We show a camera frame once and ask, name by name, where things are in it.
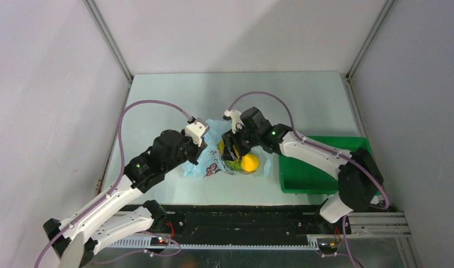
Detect yellow fake pear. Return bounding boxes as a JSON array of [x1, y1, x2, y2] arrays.
[[240, 154, 260, 173]]

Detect green plastic tray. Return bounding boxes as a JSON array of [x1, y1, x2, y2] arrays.
[[279, 136, 372, 195]]

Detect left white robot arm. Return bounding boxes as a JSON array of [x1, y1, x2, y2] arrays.
[[35, 122, 209, 267]]

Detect left aluminium frame post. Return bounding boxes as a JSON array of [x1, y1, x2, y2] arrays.
[[82, 0, 134, 84]]

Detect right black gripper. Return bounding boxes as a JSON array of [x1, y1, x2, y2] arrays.
[[222, 123, 260, 161]]

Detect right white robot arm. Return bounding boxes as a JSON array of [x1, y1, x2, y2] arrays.
[[222, 107, 384, 233]]

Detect green fake grapes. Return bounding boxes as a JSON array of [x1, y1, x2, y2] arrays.
[[224, 160, 242, 171]]

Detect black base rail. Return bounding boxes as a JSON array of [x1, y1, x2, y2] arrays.
[[116, 204, 357, 247]]

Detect light blue plastic bag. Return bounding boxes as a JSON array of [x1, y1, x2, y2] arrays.
[[182, 119, 273, 178]]

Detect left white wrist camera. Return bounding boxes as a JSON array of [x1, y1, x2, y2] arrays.
[[184, 117, 210, 147]]

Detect right aluminium frame post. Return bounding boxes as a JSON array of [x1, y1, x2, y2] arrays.
[[345, 0, 396, 83]]

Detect aluminium frame post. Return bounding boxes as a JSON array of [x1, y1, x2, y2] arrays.
[[82, 0, 134, 84], [345, 0, 396, 83]]

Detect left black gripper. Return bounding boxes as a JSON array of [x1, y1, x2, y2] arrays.
[[163, 128, 207, 173]]

